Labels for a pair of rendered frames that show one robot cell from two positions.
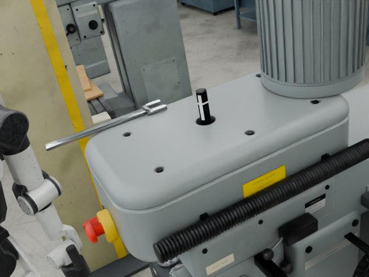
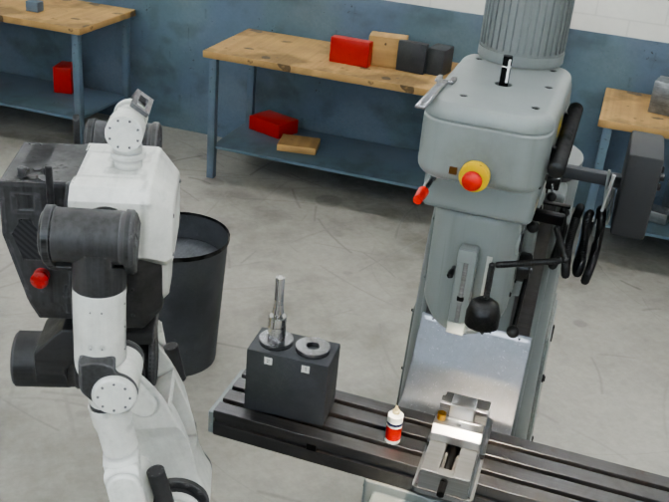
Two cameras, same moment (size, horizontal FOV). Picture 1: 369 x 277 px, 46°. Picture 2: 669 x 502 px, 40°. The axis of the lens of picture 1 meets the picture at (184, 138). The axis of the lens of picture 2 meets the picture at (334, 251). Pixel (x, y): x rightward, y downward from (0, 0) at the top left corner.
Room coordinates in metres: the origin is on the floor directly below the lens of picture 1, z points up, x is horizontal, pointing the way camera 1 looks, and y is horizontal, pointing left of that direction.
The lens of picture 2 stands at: (-0.22, 1.66, 2.40)
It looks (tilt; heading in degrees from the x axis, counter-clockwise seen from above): 26 degrees down; 308
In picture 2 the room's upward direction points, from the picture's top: 5 degrees clockwise
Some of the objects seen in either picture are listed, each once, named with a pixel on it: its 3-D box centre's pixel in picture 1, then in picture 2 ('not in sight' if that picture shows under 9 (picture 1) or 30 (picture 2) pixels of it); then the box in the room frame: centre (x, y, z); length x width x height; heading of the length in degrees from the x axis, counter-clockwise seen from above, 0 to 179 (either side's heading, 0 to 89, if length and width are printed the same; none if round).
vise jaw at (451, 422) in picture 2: not in sight; (457, 432); (0.64, -0.01, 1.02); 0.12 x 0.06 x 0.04; 23
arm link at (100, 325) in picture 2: not in sight; (108, 341); (0.91, 0.83, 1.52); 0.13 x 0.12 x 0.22; 135
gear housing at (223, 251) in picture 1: (236, 198); (491, 169); (0.72, -0.08, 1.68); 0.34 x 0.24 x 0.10; 112
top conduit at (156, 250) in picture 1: (273, 193); (564, 135); (0.58, -0.13, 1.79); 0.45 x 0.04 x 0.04; 112
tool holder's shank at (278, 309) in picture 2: not in sight; (279, 296); (1.13, 0.14, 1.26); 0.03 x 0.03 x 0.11
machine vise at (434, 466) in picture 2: not in sight; (457, 437); (0.65, -0.03, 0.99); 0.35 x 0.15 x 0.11; 113
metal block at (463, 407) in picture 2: not in sight; (462, 410); (0.67, -0.06, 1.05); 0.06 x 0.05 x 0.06; 23
